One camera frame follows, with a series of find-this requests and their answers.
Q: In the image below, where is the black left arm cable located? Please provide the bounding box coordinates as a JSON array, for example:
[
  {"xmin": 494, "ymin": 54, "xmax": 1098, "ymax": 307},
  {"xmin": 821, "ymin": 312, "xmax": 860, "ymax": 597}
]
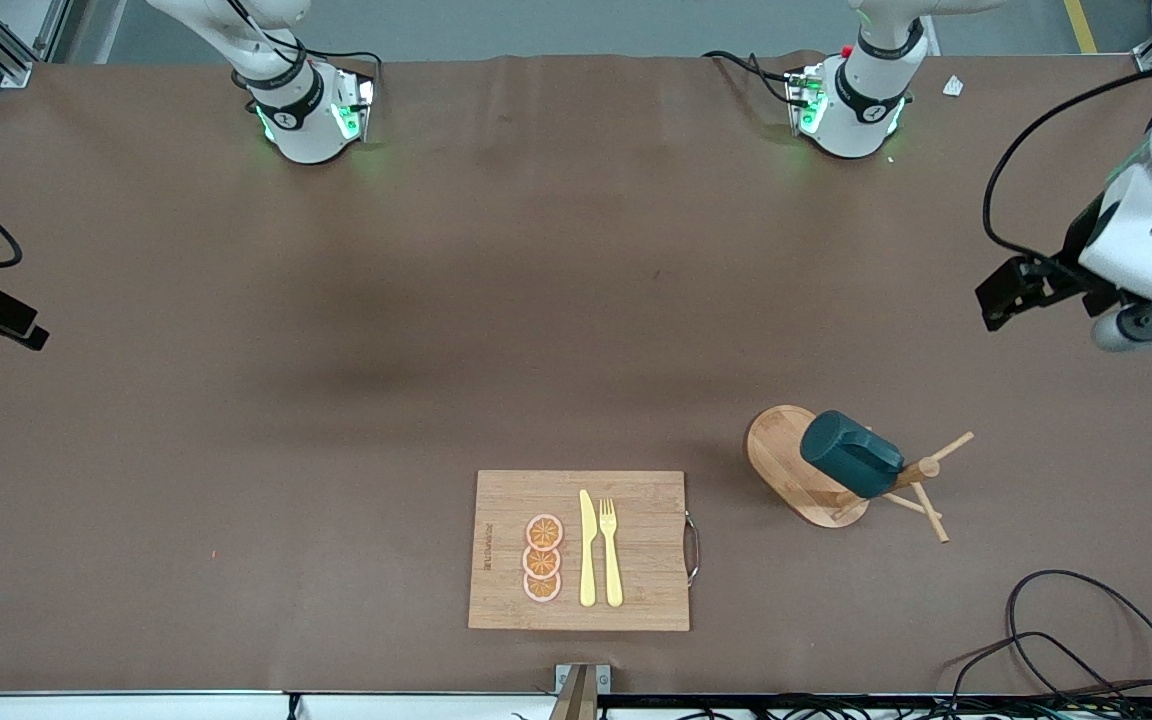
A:
[{"xmin": 982, "ymin": 65, "xmax": 1152, "ymax": 263}]

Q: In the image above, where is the aluminium frame post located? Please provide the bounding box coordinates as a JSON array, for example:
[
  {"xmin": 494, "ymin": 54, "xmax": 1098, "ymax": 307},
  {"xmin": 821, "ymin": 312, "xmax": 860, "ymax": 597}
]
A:
[{"xmin": 0, "ymin": 0, "xmax": 72, "ymax": 88}]

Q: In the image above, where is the looped black cable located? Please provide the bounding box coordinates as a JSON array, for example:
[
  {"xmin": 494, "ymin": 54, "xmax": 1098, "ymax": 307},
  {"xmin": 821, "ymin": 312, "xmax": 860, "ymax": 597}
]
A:
[{"xmin": 946, "ymin": 570, "xmax": 1152, "ymax": 716}]

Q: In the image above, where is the wooden cup rack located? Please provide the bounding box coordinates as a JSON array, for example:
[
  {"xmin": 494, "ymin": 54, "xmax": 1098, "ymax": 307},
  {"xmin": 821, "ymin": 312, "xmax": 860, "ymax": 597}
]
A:
[{"xmin": 745, "ymin": 405, "xmax": 975, "ymax": 544}]

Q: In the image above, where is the black right base cable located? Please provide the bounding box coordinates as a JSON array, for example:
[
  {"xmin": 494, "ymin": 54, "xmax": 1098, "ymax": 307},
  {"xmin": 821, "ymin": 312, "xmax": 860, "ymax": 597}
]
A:
[{"xmin": 291, "ymin": 38, "xmax": 384, "ymax": 96}]

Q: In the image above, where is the black left base cable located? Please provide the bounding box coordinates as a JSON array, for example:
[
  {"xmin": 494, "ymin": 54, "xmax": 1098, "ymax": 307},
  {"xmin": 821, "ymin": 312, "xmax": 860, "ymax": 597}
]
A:
[{"xmin": 703, "ymin": 50, "xmax": 799, "ymax": 106}]

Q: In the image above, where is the bamboo cutting board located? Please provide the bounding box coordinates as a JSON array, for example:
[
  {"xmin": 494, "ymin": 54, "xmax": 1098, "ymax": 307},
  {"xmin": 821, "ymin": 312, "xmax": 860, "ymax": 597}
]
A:
[{"xmin": 467, "ymin": 470, "xmax": 702, "ymax": 632}]

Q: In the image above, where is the yellow plastic fork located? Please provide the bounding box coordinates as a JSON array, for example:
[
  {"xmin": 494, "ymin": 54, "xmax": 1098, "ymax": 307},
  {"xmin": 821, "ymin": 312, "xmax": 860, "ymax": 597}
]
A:
[{"xmin": 599, "ymin": 498, "xmax": 625, "ymax": 608}]

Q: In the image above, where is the black base cable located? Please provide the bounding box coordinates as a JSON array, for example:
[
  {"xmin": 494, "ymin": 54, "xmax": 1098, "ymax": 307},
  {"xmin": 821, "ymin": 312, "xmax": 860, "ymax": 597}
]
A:
[
  {"xmin": 703, "ymin": 50, "xmax": 799, "ymax": 106},
  {"xmin": 291, "ymin": 38, "xmax": 384, "ymax": 96}
]

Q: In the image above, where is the metal camera bracket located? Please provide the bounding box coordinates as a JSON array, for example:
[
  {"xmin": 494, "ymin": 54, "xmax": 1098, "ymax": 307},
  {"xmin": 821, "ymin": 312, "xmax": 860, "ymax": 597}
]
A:
[{"xmin": 548, "ymin": 663, "xmax": 612, "ymax": 720}]

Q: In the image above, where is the yellow plastic knife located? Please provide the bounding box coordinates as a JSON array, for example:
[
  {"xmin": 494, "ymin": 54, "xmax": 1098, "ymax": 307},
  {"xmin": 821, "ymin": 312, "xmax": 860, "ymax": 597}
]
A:
[{"xmin": 579, "ymin": 489, "xmax": 598, "ymax": 608}]

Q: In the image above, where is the dark green cup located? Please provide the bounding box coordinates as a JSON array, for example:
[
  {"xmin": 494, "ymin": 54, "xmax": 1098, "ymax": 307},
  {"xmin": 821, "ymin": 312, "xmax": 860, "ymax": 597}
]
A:
[{"xmin": 800, "ymin": 410, "xmax": 906, "ymax": 500}]

